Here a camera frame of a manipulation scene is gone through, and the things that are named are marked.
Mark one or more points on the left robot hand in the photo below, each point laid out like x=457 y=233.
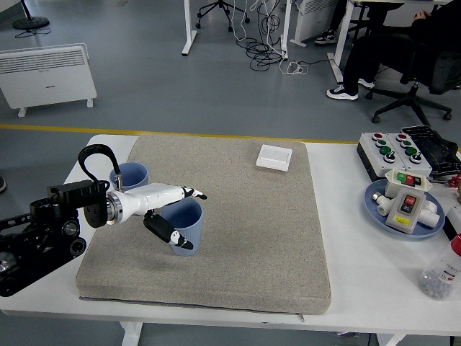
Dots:
x=155 y=196

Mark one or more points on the blue ribbed cup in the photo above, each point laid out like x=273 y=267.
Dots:
x=135 y=173
x=187 y=220

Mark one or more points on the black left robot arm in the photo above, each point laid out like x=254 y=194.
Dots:
x=72 y=192

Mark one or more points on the grey-brown mat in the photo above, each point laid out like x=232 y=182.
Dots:
x=234 y=234

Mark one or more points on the person's shoe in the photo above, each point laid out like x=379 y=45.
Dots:
x=2 y=184

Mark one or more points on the white electric heater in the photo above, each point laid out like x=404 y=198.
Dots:
x=317 y=18
x=47 y=79

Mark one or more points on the white desk leg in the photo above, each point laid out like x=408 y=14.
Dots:
x=340 y=50
x=285 y=29
x=189 y=36

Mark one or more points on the black office chair base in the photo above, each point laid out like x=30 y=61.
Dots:
x=220 y=5

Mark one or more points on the black fan stand base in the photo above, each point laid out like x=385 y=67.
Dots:
x=31 y=22

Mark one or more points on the blue plate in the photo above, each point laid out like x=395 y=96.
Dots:
x=374 y=212

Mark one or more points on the white three-button control box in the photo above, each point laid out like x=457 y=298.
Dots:
x=401 y=153
x=374 y=155

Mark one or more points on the white table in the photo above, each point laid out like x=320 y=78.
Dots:
x=360 y=288

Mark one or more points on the white pipe fitting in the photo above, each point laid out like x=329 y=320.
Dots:
x=430 y=214
x=383 y=206

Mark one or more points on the person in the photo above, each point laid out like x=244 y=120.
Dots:
x=363 y=54
x=327 y=36

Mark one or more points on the black office chair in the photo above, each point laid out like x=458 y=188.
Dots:
x=414 y=101

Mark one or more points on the black tool case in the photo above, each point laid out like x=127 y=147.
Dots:
x=436 y=147

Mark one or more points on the clear bottle with red cap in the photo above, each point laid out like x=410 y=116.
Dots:
x=441 y=274

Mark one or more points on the red small object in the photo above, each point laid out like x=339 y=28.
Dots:
x=456 y=181

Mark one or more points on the white wall switch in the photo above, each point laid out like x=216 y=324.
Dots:
x=274 y=158

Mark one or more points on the beige red-black push-button switch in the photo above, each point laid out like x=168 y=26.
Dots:
x=405 y=210

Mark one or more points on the beige three-button switch box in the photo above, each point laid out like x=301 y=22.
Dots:
x=407 y=180

